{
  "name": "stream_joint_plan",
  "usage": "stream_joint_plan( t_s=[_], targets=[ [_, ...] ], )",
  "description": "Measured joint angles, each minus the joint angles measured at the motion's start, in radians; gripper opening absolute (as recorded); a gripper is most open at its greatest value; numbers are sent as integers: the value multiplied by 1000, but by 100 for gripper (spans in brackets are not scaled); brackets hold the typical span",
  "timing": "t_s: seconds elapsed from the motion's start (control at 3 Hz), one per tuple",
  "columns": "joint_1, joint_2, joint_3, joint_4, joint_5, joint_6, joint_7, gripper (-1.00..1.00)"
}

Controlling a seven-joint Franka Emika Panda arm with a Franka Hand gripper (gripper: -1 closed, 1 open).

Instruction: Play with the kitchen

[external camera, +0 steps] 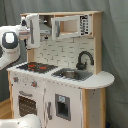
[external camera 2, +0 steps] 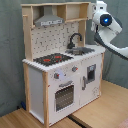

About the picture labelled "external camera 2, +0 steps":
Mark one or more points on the grey toy sink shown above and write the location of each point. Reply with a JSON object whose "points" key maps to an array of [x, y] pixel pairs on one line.
{"points": [[79, 51]]}

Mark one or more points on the black toy faucet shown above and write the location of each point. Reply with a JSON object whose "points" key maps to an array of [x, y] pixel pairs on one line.
{"points": [[74, 39]]}

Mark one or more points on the wooden toy kitchen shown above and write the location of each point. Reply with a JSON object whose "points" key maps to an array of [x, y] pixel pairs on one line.
{"points": [[40, 84]]}

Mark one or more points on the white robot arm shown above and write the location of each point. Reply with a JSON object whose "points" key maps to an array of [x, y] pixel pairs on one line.
{"points": [[106, 28]]}

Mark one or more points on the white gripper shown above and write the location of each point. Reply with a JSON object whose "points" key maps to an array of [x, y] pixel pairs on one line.
{"points": [[100, 8]]}

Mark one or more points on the grey range hood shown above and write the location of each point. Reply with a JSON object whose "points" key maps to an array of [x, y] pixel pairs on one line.
{"points": [[48, 18]]}

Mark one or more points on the oven door with window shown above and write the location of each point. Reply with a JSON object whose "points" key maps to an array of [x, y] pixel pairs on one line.
{"points": [[64, 98]]}

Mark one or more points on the grey cabinet door handle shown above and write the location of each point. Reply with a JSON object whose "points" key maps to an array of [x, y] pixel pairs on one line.
{"points": [[84, 83]]}

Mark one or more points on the grey fridge door dispenser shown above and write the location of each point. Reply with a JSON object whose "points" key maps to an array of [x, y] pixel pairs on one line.
{"points": [[91, 73]]}

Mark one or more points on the black toy stovetop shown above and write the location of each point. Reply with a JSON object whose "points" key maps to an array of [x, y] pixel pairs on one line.
{"points": [[52, 59]]}

